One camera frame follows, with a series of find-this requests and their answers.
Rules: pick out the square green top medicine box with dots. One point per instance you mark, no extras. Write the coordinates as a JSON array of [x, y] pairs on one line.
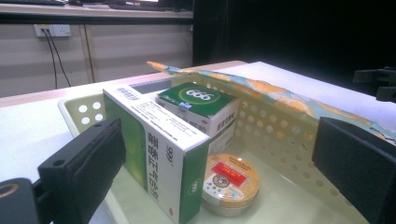
[[199, 96]]

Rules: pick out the black keyboard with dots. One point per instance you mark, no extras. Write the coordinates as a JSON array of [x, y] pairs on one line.
[[31, 2], [137, 6]]

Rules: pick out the round orange label tin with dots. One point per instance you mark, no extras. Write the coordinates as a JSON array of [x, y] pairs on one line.
[[230, 183]]

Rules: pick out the orange flower print cloth bag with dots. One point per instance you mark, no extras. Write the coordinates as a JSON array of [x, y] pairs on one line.
[[280, 93]]

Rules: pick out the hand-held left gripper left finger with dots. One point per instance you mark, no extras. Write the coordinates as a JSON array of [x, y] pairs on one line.
[[84, 165]]

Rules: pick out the tall white green medicine box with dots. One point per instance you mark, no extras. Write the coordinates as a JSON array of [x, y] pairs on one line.
[[162, 149]]

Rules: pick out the background desk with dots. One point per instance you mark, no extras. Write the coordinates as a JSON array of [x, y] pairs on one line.
[[93, 13]]

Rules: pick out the white wall socket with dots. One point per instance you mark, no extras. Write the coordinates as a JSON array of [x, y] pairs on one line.
[[59, 30]]

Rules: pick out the pale green perforated plastic basket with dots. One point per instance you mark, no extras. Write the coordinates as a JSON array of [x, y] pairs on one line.
[[280, 199]]

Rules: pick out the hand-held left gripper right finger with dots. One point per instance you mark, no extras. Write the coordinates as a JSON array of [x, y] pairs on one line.
[[358, 168]]

